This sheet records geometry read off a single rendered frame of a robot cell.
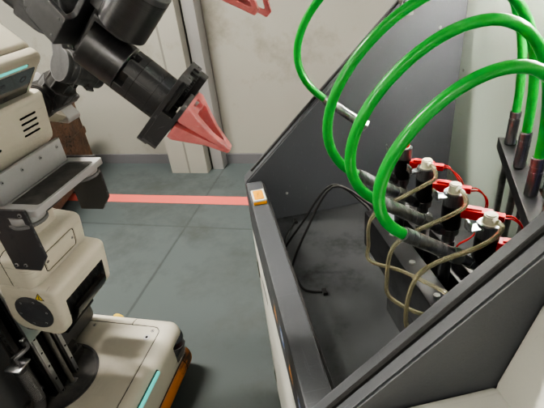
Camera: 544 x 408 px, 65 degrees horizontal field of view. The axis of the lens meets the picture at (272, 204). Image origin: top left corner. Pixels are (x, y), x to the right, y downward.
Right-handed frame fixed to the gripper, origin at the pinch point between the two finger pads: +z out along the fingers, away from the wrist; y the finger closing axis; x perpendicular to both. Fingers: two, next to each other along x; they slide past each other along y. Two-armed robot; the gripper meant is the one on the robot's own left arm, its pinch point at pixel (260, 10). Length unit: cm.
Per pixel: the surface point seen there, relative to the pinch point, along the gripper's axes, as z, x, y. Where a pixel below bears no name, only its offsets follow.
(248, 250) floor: 33, 128, 110
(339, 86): 24.0, -8.2, -20.4
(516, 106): 42.6, -20.9, 7.6
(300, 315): 46, 18, -24
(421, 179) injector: 41.4, -5.7, -9.5
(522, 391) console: 64, -6, -31
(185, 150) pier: -55, 169, 176
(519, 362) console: 61, -7, -30
